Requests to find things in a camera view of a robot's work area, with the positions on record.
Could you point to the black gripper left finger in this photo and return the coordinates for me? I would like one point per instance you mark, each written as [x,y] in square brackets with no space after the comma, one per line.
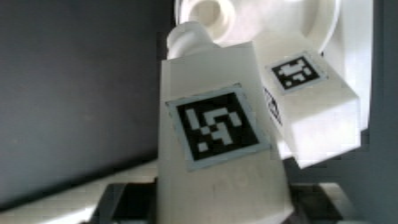
[126,204]

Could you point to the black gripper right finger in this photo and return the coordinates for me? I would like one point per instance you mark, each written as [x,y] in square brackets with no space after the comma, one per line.
[321,205]

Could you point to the white stool leg with tags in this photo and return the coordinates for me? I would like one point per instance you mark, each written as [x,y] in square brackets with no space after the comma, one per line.
[312,102]

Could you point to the white L-shaped border frame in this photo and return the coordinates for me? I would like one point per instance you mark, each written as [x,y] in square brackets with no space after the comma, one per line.
[65,208]

